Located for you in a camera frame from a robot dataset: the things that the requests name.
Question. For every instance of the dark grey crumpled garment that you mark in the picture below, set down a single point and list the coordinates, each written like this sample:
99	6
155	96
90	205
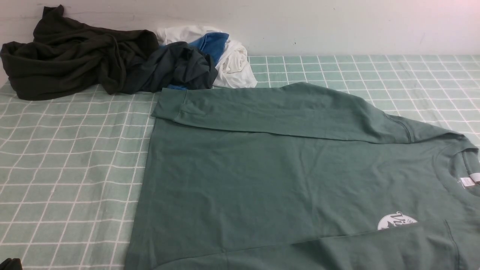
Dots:
176	64

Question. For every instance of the dark olive crumpled garment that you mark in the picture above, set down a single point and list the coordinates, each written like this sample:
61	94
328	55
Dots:
67	57

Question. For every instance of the green long sleeve shirt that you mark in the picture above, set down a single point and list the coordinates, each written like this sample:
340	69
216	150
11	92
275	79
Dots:
302	177

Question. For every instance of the blue crumpled garment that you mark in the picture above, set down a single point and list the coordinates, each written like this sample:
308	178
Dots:
213	45

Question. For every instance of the white crumpled garment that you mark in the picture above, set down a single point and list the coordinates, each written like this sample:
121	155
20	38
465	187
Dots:
234	69

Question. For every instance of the green checkered tablecloth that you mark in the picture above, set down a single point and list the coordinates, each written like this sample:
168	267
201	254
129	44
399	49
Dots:
71	169

